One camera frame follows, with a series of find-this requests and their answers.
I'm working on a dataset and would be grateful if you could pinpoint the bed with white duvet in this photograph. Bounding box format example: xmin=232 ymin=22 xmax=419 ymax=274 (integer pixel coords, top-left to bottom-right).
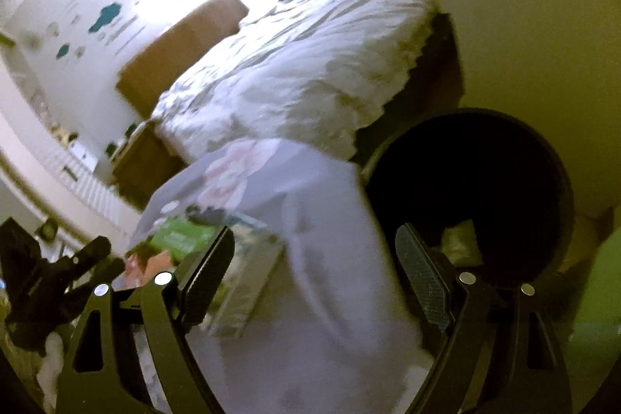
xmin=151 ymin=0 xmax=440 ymax=163

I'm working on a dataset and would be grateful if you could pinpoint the green drink powder packet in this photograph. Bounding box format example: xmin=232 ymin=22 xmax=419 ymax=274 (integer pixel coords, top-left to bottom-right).
xmin=147 ymin=217 xmax=220 ymax=260

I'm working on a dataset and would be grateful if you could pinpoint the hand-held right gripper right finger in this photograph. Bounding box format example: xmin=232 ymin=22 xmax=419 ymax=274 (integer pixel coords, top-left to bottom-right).
xmin=394 ymin=222 xmax=571 ymax=414

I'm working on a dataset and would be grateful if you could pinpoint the large teal cloud sticker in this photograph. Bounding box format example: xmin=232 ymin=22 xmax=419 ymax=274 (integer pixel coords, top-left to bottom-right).
xmin=88 ymin=3 xmax=123 ymax=33

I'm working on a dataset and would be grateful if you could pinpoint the red printed packet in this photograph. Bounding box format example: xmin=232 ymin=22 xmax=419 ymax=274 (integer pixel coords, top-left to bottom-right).
xmin=123 ymin=248 xmax=174 ymax=289

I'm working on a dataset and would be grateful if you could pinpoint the crumpled pale paper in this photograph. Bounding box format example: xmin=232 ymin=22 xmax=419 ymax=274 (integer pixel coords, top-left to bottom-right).
xmin=439 ymin=220 xmax=484 ymax=265

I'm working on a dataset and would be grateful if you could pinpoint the white cabinet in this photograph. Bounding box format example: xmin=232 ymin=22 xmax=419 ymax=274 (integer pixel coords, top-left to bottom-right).
xmin=395 ymin=0 xmax=621 ymax=228

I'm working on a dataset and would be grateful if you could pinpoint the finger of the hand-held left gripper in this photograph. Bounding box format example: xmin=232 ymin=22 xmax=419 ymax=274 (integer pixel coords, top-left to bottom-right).
xmin=82 ymin=259 xmax=127 ymax=289
xmin=72 ymin=236 xmax=113 ymax=272

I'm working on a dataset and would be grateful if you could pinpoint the grey floral tablecloth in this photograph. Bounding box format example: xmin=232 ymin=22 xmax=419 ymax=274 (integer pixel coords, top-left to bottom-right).
xmin=127 ymin=137 xmax=440 ymax=414

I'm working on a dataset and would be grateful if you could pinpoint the black round trash bin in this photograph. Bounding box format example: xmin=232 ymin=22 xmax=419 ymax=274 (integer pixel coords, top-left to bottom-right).
xmin=361 ymin=108 xmax=576 ymax=281

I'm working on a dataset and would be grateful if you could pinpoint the brown padded headboard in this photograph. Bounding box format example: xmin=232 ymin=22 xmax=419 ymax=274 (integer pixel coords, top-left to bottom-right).
xmin=115 ymin=0 xmax=250 ymax=120

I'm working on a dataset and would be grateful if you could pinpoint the wooden nightstand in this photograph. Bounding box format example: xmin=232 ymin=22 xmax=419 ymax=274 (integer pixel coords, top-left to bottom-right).
xmin=111 ymin=120 xmax=189 ymax=212

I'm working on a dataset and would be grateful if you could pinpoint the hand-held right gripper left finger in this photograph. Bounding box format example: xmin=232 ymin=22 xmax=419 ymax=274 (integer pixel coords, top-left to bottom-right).
xmin=56 ymin=225 xmax=237 ymax=414

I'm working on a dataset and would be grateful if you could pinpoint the person's left forearm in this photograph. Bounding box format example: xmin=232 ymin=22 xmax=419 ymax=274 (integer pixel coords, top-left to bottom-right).
xmin=33 ymin=328 xmax=69 ymax=401

